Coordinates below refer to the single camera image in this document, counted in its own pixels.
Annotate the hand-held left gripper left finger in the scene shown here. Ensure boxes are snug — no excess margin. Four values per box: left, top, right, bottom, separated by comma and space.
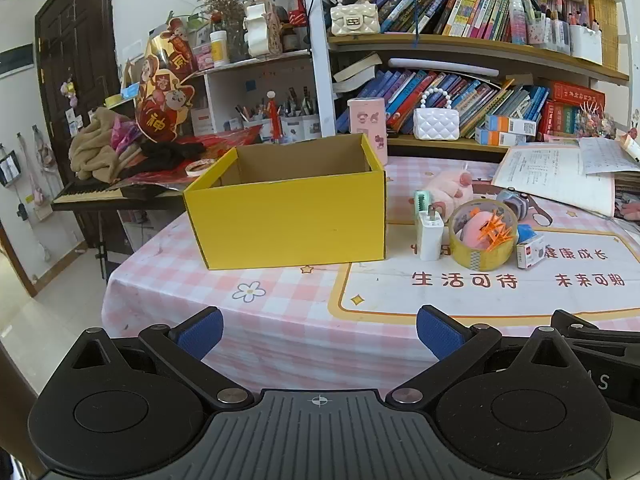
70, 306, 256, 411

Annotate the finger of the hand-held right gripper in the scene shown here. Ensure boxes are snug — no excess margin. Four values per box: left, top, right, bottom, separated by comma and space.
550, 310, 640, 349

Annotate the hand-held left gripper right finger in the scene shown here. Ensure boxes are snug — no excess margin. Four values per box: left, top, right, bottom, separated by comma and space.
385, 304, 576, 408

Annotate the clear tape roll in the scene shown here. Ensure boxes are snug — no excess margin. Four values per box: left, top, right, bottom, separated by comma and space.
448, 199, 520, 268

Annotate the white charger plug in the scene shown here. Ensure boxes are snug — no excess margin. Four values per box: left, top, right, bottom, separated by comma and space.
417, 208, 444, 262

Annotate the small red white box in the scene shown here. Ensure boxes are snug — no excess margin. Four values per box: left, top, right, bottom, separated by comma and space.
515, 240, 548, 270

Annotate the pink soft toy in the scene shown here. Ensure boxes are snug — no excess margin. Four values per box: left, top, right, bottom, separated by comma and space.
461, 210, 493, 251

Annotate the bunch of orange sticks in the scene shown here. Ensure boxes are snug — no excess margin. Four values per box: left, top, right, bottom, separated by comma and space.
479, 210, 516, 251

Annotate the yellow cardboard box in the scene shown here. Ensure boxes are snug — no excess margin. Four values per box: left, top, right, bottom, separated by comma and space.
183, 133, 387, 271

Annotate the pink checkered tablecloth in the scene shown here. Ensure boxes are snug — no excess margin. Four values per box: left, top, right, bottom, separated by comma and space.
100, 155, 640, 386

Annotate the black piano stand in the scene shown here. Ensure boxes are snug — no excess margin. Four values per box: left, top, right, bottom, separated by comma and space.
92, 210, 111, 281

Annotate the pink plush pig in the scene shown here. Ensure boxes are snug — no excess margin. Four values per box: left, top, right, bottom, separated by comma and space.
425, 162, 493, 216

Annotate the large printed worksheet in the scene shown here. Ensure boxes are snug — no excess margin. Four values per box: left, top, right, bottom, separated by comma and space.
491, 144, 617, 218

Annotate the small printed paper sheet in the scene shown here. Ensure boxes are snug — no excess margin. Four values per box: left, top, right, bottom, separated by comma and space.
578, 137, 640, 176

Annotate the black electric piano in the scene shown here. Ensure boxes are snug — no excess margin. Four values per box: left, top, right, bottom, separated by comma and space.
51, 180, 186, 211

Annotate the black cloth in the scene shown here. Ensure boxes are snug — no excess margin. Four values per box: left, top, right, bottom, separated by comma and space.
117, 140, 208, 181

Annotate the red paper sheet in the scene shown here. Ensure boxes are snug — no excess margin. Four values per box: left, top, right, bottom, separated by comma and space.
120, 127, 276, 193

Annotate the orange blue small box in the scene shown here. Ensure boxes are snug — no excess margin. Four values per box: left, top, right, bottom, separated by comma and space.
475, 127, 526, 147
486, 114, 538, 136

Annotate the white quilted handbag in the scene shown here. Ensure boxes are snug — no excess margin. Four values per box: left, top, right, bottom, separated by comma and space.
413, 86, 461, 142

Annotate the small flower ornament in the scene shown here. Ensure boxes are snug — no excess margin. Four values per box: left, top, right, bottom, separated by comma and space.
575, 102, 618, 138

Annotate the pink plastic bag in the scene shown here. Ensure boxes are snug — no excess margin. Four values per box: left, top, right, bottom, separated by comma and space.
110, 117, 143, 151

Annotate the beige cloth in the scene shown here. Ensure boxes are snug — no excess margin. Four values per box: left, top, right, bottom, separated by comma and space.
68, 107, 146, 183

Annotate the pink tin box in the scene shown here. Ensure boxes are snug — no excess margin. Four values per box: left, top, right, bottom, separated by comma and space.
347, 97, 388, 166

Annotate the stack of red books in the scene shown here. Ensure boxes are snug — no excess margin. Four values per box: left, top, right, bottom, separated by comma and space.
542, 80, 606, 136

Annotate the red figurine pen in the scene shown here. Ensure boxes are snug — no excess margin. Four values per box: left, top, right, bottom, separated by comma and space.
265, 91, 286, 143

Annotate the row of pen cups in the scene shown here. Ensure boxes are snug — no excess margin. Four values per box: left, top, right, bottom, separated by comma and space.
235, 102, 321, 141

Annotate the row of blue books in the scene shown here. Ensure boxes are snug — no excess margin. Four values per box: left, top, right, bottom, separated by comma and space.
335, 67, 551, 141

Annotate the red gold paper decoration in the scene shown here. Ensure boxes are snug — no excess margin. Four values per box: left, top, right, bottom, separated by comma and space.
135, 17, 197, 145

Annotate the white cubby shelf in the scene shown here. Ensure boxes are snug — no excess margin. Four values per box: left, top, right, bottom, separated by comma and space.
192, 50, 321, 143

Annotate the pink small carton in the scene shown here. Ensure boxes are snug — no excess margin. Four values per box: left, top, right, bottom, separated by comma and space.
192, 42, 216, 71

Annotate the wooden bookshelf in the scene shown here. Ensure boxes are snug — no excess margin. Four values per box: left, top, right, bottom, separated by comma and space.
300, 0, 631, 161

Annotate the white bottle yellow label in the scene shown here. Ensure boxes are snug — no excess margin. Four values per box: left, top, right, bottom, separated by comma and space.
209, 30, 231, 67

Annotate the white pen holder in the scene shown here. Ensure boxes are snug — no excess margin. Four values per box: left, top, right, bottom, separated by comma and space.
570, 25, 603, 66

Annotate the white wooden holder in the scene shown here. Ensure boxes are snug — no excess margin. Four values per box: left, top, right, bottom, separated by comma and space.
243, 0, 283, 58

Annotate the dark wooden door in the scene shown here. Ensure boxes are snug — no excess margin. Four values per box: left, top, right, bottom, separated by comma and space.
34, 0, 121, 261

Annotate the pastel rainbow bottle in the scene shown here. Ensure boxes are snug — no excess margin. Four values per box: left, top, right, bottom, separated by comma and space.
509, 0, 528, 45

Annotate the cream quilted handbag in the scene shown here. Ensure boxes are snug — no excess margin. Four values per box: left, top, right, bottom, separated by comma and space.
330, 0, 381, 37

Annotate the dried flower bunch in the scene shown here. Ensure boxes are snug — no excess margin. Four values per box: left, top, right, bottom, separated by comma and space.
184, 0, 248, 61

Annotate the row of colourful slim books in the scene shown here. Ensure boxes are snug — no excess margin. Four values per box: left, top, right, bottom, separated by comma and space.
372, 0, 526, 43

